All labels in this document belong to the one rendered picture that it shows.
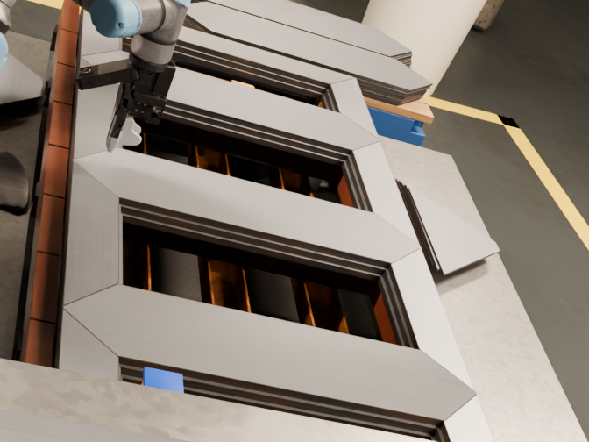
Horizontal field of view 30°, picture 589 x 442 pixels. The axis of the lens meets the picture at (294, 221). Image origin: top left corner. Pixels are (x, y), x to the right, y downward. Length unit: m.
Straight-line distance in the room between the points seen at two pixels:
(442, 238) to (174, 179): 0.69
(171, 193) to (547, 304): 2.37
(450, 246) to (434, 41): 2.84
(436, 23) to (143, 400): 4.05
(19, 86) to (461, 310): 1.12
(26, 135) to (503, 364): 1.15
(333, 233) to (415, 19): 3.09
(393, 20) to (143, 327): 3.66
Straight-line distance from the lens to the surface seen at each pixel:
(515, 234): 4.62
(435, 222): 2.60
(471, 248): 2.57
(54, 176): 2.12
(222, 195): 2.19
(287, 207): 2.24
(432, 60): 5.35
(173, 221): 2.09
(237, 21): 3.03
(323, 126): 2.63
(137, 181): 2.13
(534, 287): 4.32
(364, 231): 2.28
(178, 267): 2.49
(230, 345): 1.81
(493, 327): 2.41
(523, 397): 2.26
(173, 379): 1.66
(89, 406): 1.32
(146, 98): 2.02
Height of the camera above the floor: 1.94
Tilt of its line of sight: 29 degrees down
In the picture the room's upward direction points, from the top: 24 degrees clockwise
